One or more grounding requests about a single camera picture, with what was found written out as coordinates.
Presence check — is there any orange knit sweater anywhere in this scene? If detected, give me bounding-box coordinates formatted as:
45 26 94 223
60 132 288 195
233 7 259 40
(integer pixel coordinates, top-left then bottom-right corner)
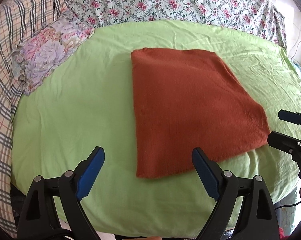
131 48 270 179

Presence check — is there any light green bed sheet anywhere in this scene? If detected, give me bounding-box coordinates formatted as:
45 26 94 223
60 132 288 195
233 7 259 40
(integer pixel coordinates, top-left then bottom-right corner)
12 20 301 238

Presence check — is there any white floral rose bedspread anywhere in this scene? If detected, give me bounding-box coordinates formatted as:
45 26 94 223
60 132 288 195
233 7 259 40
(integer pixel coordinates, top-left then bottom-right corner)
69 0 287 48

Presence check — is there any pastel floral pillow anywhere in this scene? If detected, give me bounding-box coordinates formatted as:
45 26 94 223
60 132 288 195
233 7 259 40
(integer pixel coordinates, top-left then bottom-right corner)
12 10 94 95

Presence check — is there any plaid checked blanket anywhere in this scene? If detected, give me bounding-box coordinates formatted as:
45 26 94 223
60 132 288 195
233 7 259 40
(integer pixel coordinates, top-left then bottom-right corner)
0 0 69 238

